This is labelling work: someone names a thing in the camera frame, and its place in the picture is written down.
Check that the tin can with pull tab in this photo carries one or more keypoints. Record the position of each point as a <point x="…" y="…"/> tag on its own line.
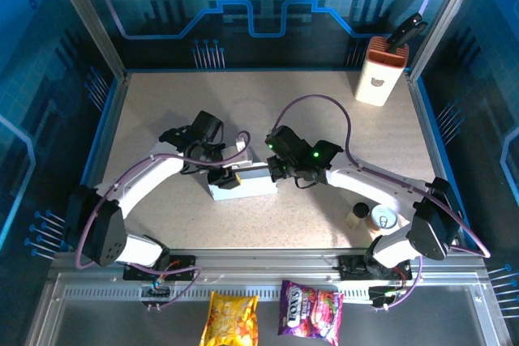
<point x="384" y="216"/>

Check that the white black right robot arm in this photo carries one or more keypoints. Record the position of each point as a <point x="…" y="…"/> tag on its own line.
<point x="365" y="184"/>

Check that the cream knife block orange top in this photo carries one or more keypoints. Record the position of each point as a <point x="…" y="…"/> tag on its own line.
<point x="375" y="82"/>

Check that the small controller board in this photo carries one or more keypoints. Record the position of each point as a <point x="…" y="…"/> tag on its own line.
<point x="156" y="289"/>
<point x="385" y="295"/>

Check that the aluminium frame post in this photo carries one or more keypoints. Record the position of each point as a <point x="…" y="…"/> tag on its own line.
<point x="89" y="18"/>
<point x="442" y="18"/>

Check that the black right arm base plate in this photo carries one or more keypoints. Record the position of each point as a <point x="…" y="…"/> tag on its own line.
<point x="350" y="267"/>

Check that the white paper box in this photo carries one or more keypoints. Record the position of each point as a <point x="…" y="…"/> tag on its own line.
<point x="251" y="188"/>

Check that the aluminium side rail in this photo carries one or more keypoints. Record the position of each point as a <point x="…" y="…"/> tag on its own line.
<point x="102" y="159"/>
<point x="434" y="159"/>

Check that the yellow snack bag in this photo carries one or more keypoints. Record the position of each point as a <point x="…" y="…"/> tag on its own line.
<point x="229" y="319"/>

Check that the perforated aluminium strip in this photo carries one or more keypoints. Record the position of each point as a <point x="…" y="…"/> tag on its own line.
<point x="267" y="293"/>

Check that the small jar black lid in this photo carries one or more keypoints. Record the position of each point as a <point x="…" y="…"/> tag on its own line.
<point x="359" y="210"/>

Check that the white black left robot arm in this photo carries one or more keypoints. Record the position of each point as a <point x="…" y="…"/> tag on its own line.
<point x="150" y="172"/>

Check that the purple candy bag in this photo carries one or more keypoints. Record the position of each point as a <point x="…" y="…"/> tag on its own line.
<point x="310" y="313"/>

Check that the aluminium front rail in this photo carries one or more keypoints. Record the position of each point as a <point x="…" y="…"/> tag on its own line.
<point x="263" y="263"/>

